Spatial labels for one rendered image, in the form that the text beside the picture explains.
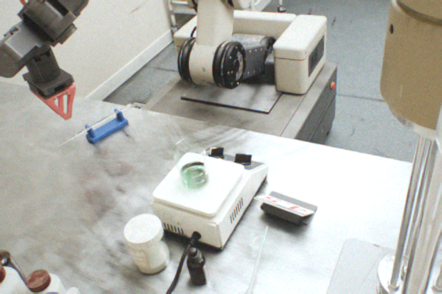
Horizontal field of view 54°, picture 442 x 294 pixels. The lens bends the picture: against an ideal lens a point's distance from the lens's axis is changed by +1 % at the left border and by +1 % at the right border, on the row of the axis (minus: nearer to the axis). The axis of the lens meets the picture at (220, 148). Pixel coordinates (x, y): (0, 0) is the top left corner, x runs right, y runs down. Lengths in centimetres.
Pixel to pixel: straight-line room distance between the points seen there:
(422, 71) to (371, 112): 203
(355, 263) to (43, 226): 55
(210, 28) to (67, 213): 90
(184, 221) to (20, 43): 41
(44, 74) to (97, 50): 177
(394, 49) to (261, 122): 135
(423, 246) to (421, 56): 11
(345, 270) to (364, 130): 155
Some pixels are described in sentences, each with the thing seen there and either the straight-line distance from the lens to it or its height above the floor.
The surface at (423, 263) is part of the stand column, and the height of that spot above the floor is 109.
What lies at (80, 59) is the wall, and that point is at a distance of 259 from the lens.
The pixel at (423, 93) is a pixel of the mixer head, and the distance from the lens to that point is 30.
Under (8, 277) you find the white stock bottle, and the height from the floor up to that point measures 84.
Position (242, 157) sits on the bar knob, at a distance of 79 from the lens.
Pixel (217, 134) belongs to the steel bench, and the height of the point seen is 75.
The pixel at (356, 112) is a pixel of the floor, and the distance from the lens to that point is 232.
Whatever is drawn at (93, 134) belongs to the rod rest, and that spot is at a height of 77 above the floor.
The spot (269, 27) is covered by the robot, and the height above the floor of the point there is 53.
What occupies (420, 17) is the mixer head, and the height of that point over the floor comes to 121.
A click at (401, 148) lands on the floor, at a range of 212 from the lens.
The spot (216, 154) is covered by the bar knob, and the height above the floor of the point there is 81.
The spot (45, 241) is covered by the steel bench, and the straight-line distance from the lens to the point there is 86.
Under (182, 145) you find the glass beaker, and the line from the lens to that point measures 70.
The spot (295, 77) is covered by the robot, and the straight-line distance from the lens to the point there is 172.
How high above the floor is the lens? 132
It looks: 39 degrees down
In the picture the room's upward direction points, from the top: 10 degrees counter-clockwise
